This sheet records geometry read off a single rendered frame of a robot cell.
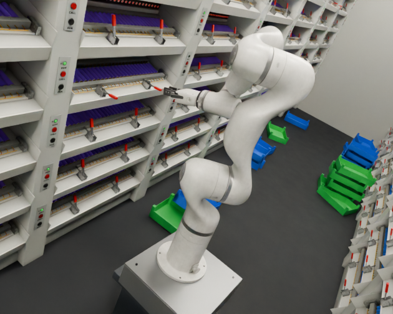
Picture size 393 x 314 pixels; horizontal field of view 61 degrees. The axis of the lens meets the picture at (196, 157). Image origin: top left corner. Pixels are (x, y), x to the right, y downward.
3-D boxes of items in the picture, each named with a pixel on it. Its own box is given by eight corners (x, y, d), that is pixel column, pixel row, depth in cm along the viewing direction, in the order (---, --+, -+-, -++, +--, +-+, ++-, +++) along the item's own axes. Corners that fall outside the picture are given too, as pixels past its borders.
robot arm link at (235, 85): (256, 35, 111) (222, 85, 138) (234, 63, 104) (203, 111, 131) (277, 50, 112) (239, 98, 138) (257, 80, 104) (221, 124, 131)
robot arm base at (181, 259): (215, 271, 123) (234, 235, 115) (178, 291, 110) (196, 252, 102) (184, 237, 134) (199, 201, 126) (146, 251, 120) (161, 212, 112)
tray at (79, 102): (168, 93, 162) (178, 78, 157) (65, 114, 113) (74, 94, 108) (141, 65, 166) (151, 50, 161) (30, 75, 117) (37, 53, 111)
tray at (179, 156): (199, 154, 248) (209, 142, 241) (147, 181, 199) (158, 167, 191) (181, 134, 252) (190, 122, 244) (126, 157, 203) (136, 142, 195)
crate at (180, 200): (192, 194, 222) (198, 184, 221) (216, 212, 216) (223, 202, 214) (171, 200, 195) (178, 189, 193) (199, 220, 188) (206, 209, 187)
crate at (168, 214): (207, 230, 198) (212, 221, 194) (189, 247, 181) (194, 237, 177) (168, 202, 207) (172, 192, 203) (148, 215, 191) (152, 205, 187)
